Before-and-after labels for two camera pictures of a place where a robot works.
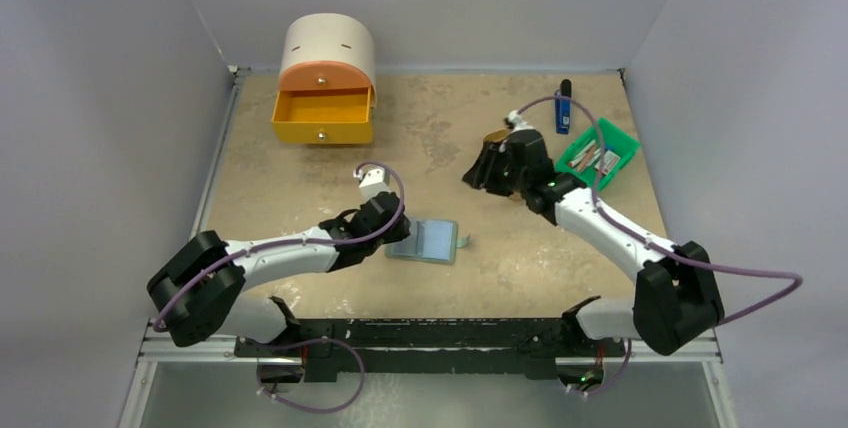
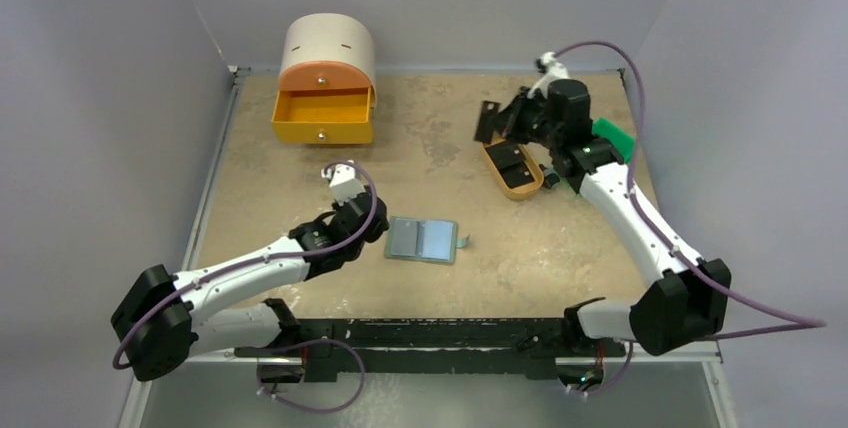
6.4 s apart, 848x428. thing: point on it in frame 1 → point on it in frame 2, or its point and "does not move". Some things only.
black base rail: [332, 346] does not move
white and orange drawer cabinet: [327, 51] does not move
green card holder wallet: [429, 240] does not move
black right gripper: [491, 164] → [506, 120]
